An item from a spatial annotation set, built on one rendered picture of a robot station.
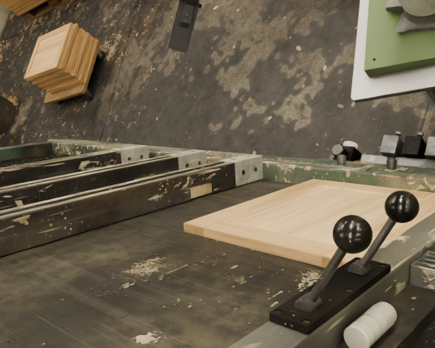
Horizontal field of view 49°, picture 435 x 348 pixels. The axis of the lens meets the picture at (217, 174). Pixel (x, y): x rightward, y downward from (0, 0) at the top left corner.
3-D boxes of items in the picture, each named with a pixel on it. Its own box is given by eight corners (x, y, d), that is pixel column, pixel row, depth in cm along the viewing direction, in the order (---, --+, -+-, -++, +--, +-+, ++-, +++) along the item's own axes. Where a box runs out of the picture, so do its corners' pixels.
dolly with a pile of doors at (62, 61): (110, 46, 412) (72, 19, 383) (95, 100, 396) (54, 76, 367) (70, 61, 451) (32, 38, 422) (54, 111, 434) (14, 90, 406)
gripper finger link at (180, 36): (199, 5, 70) (199, 5, 69) (186, 53, 71) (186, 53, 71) (179, -1, 69) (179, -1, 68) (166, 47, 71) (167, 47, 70)
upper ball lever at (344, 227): (326, 317, 52) (386, 226, 46) (307, 331, 50) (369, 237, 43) (300, 293, 54) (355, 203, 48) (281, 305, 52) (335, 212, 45)
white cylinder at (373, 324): (368, 357, 50) (398, 326, 56) (368, 331, 49) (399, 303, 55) (342, 347, 52) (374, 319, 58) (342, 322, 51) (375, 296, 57)
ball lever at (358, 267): (373, 280, 61) (431, 200, 54) (360, 291, 58) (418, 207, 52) (350, 261, 63) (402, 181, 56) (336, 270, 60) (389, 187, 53)
